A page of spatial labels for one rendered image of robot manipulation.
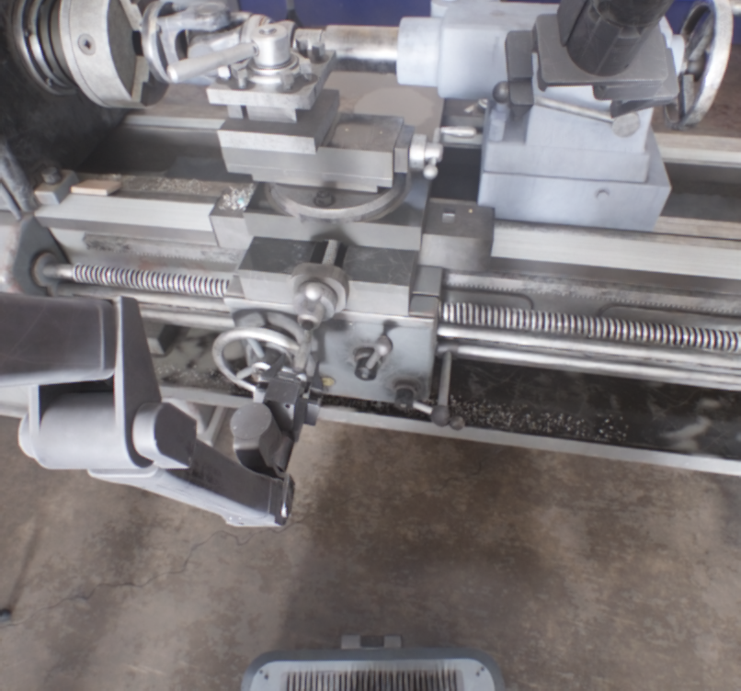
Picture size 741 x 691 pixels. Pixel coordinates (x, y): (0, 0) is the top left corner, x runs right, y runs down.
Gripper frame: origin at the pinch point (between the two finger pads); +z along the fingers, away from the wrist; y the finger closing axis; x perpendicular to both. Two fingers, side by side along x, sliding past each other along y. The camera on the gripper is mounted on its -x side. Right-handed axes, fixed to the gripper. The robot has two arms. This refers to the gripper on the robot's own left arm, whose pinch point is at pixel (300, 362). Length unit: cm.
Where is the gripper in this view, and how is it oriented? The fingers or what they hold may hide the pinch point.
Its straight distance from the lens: 92.1
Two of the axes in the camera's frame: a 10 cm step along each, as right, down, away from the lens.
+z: 1.7, -7.4, 6.4
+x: -1.6, 6.2, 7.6
